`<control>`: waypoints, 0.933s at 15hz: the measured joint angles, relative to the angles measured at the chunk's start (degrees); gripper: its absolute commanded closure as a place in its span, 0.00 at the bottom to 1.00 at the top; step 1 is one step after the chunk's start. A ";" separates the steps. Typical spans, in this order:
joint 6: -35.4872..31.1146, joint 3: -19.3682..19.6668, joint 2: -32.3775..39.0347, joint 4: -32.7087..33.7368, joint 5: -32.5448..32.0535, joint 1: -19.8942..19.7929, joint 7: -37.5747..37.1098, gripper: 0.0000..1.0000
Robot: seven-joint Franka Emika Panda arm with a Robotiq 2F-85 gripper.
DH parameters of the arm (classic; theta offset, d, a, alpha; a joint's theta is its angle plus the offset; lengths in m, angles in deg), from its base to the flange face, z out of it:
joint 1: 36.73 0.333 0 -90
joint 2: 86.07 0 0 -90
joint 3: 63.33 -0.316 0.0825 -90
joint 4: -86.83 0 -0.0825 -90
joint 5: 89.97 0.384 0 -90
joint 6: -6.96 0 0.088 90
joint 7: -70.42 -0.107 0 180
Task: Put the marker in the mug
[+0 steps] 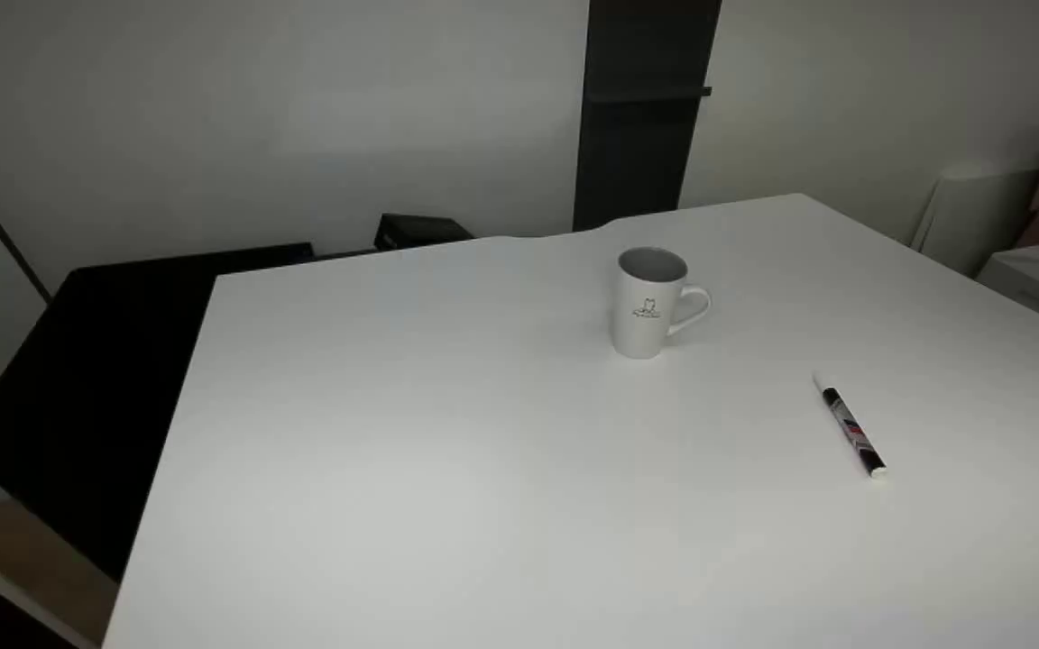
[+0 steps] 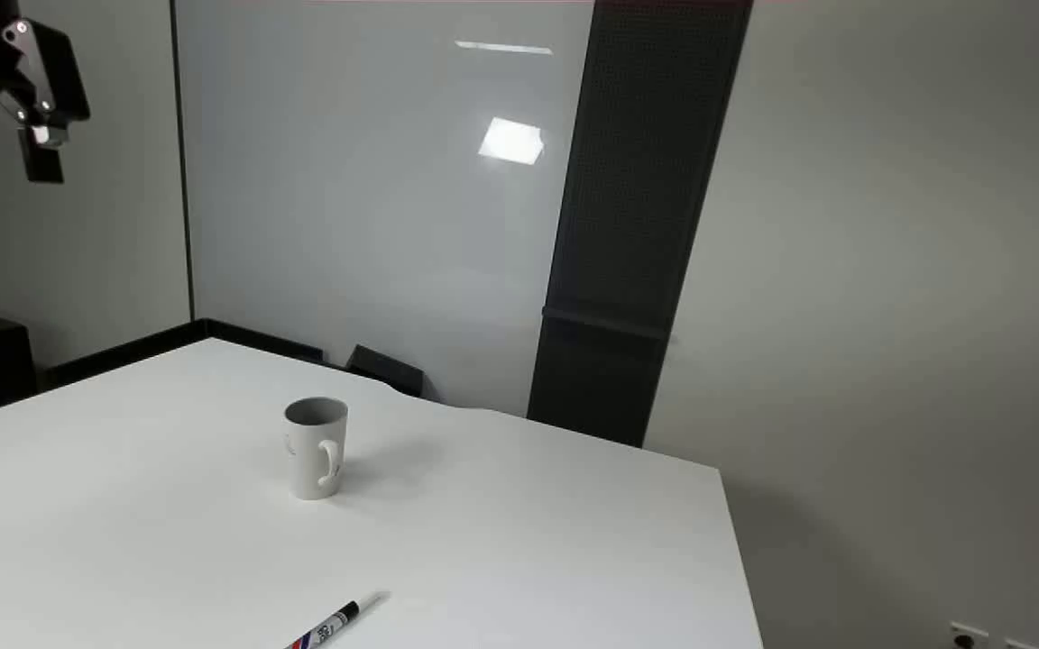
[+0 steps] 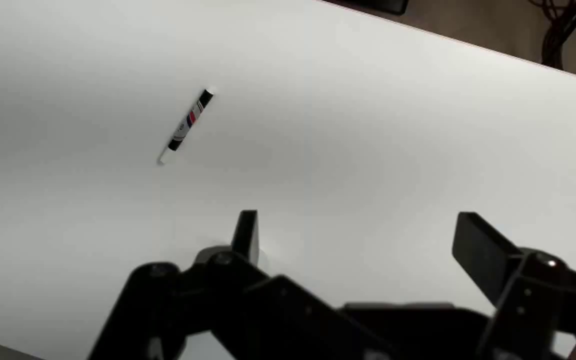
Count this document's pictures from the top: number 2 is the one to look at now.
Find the black low ledge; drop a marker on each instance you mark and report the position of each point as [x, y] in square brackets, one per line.
[182, 340]

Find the white ceramic mug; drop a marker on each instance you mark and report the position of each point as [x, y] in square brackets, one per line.
[309, 462]

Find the black marker with white cap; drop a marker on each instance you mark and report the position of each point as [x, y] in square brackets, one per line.
[331, 625]

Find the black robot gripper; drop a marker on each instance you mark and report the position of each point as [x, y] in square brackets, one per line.
[49, 73]

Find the dark grey wall pillar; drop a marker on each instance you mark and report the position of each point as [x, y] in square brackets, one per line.
[640, 219]

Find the black chair back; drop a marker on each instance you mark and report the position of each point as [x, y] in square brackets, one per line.
[385, 369]

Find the glossy white board panel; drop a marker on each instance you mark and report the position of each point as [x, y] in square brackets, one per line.
[362, 219]

